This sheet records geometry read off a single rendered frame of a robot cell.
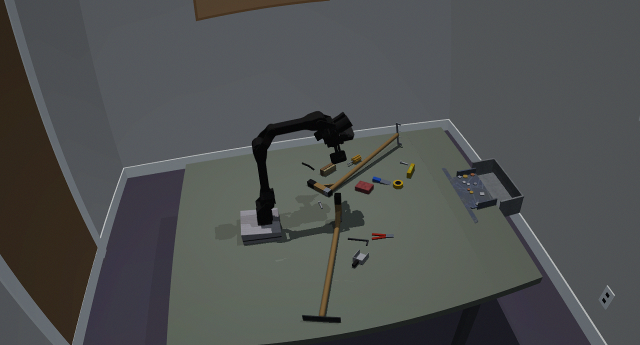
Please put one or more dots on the yellow rectangular block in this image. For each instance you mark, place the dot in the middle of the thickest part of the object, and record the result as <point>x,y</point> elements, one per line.
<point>410,170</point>

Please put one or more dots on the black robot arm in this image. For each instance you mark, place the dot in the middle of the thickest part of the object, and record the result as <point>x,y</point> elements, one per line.
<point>325,128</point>

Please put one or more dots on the red rectangular block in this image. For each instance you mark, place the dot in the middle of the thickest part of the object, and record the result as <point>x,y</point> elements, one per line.
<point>364,187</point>

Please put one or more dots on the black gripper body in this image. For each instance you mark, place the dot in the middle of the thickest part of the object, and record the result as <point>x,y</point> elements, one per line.
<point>339,155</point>

